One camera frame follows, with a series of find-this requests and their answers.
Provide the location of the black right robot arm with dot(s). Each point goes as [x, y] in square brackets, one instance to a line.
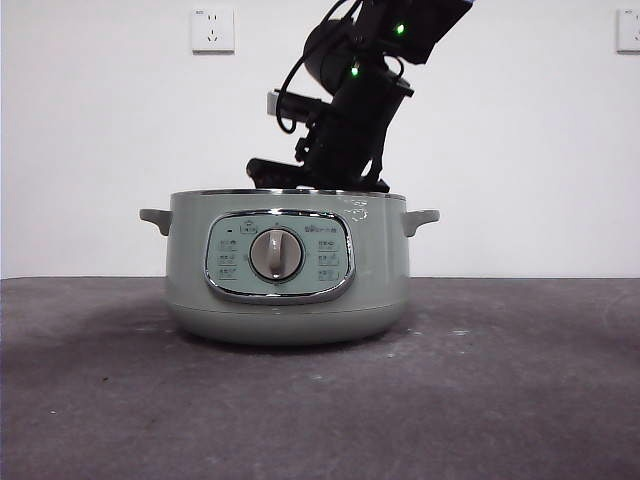
[425, 27]

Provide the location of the pale green electric cooking pot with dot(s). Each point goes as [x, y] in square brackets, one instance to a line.
[190, 280]

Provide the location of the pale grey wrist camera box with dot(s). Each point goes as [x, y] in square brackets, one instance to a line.
[273, 104]

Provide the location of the white wall socket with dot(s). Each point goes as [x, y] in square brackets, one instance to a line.
[629, 31]
[213, 31]

